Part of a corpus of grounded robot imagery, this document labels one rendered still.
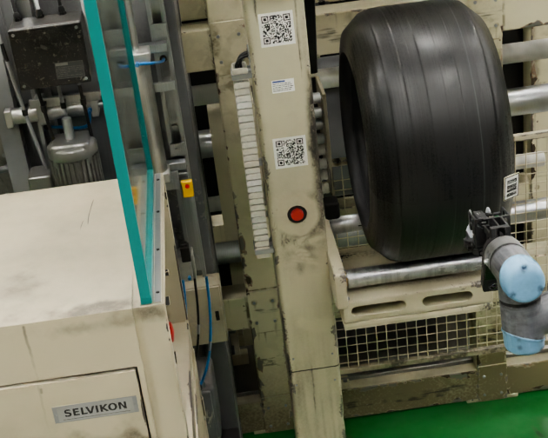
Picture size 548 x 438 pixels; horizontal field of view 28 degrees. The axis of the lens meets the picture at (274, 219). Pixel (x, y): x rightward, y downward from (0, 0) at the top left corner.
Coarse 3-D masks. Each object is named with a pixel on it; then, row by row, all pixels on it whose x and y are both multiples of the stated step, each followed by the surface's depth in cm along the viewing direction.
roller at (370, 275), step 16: (448, 256) 257; (464, 256) 257; (480, 256) 257; (352, 272) 256; (368, 272) 256; (384, 272) 256; (400, 272) 256; (416, 272) 256; (432, 272) 256; (448, 272) 257
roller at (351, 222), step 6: (342, 216) 281; (348, 216) 281; (354, 216) 281; (336, 222) 280; (342, 222) 280; (348, 222) 280; (354, 222) 280; (360, 222) 280; (336, 228) 280; (342, 228) 280; (348, 228) 281; (354, 228) 281; (360, 228) 281
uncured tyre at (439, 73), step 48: (432, 0) 249; (384, 48) 233; (432, 48) 232; (480, 48) 232; (384, 96) 229; (432, 96) 228; (480, 96) 228; (384, 144) 230; (432, 144) 228; (480, 144) 228; (384, 192) 234; (432, 192) 231; (480, 192) 233; (384, 240) 244; (432, 240) 241
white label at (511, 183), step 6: (516, 174) 233; (504, 180) 233; (510, 180) 233; (516, 180) 234; (504, 186) 234; (510, 186) 234; (516, 186) 235; (504, 192) 234; (510, 192) 235; (516, 192) 236; (504, 198) 235; (510, 198) 236
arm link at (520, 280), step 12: (504, 252) 199; (516, 252) 197; (492, 264) 200; (504, 264) 195; (516, 264) 193; (528, 264) 192; (504, 276) 194; (516, 276) 192; (528, 276) 192; (540, 276) 192; (504, 288) 194; (516, 288) 193; (528, 288) 193; (540, 288) 193; (504, 300) 197; (516, 300) 194; (528, 300) 194
